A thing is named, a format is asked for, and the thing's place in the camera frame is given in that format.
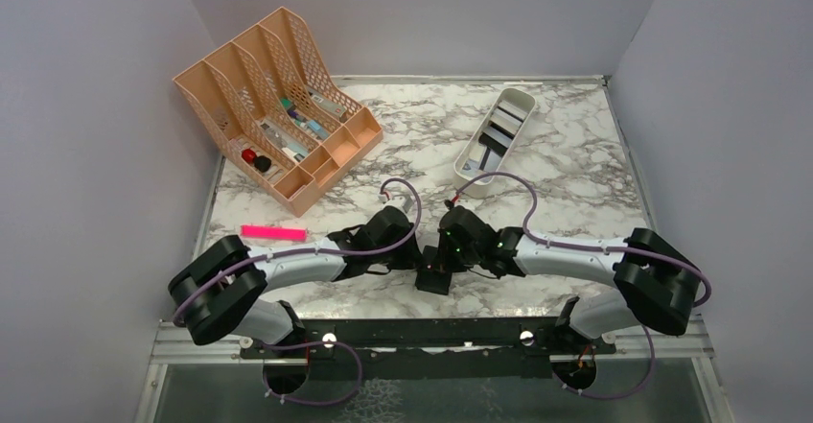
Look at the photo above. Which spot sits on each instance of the teal pens in organizer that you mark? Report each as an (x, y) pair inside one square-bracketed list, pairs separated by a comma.
[(308, 125)]

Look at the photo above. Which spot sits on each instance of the pink rectangular bar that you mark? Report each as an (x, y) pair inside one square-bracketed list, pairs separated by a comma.
[(274, 233)]

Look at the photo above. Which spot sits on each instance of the peach plastic file organizer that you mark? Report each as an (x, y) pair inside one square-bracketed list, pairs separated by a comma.
[(235, 92)]

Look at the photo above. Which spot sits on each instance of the black round item in organizer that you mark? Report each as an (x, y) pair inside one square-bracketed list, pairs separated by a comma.
[(262, 163)]

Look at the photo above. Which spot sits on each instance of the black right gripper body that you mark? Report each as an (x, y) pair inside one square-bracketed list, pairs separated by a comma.
[(454, 258)]

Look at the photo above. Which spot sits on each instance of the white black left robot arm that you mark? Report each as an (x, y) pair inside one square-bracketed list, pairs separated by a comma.
[(219, 293)]

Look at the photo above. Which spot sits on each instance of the grey device in organizer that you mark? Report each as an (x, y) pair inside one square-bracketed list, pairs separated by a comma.
[(336, 110)]

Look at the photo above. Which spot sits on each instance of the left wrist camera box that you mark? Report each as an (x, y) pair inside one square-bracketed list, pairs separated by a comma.
[(400, 202)]

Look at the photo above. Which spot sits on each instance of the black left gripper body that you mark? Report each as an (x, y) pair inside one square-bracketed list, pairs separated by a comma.
[(402, 257)]

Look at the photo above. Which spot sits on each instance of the black leather card holder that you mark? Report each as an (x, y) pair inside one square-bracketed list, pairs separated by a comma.
[(431, 277)]

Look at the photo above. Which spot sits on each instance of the cream oblong plastic tray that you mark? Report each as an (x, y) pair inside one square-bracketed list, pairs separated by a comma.
[(515, 95)]

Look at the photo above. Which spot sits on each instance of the red round item in organizer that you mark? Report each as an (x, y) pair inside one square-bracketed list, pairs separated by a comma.
[(248, 155)]

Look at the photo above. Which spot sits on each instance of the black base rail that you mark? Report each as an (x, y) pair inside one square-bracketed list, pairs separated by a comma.
[(424, 348)]

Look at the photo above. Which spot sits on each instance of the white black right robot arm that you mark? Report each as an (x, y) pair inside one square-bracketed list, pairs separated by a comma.
[(650, 283)]

